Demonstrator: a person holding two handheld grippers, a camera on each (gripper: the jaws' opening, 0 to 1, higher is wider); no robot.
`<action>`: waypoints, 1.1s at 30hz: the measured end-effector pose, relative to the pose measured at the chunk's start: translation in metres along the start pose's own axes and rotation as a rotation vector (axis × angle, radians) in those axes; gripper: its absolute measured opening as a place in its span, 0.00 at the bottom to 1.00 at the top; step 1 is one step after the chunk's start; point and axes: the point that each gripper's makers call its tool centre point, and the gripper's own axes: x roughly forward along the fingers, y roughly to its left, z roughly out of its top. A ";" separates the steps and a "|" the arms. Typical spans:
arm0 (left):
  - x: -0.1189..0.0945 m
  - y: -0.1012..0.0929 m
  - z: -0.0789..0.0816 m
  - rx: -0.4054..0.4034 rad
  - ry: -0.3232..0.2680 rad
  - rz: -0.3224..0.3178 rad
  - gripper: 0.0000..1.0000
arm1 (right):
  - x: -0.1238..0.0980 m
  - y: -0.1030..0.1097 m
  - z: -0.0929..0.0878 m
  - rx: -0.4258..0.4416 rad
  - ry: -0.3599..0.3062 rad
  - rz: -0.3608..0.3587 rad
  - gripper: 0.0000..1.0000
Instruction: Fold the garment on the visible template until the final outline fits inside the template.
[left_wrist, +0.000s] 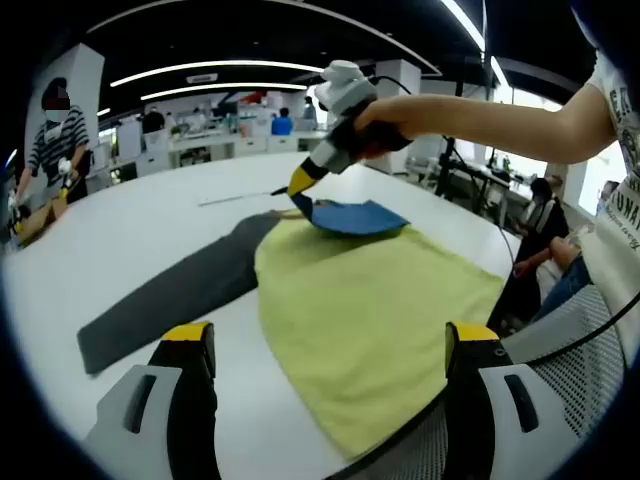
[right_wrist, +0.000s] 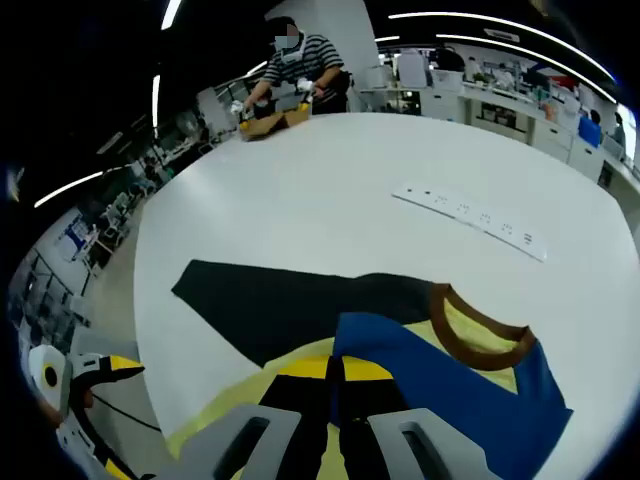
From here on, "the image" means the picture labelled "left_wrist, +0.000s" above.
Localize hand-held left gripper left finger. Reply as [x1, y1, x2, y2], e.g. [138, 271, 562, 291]
[82, 321, 221, 480]

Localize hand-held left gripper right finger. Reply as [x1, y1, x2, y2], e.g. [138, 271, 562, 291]
[443, 321, 584, 480]

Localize yellow-green grey blue garment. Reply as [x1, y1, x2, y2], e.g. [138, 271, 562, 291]
[76, 197, 506, 461]

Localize person's right hand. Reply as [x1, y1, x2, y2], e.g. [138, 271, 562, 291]
[351, 97, 419, 161]

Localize white counter row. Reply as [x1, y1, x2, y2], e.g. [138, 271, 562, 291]
[119, 130, 331, 171]

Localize white mesh office chair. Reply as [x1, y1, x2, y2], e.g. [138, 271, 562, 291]
[329, 284, 629, 480]

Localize black monitor stand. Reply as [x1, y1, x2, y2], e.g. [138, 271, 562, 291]
[435, 134, 459, 199]

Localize short curved ceiling light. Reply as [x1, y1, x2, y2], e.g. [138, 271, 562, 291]
[139, 82, 309, 101]

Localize long curved ceiling light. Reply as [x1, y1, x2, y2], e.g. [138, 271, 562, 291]
[109, 59, 326, 89]

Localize straight ceiling light strip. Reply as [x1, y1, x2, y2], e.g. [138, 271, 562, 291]
[439, 0, 489, 54]

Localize black desk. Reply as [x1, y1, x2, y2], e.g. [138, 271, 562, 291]
[434, 159, 531, 221]

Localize person's blue jeans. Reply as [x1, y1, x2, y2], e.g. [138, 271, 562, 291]
[537, 257, 596, 324]

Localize brown cardboard box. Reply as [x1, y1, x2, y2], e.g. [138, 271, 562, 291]
[12, 196, 70, 247]

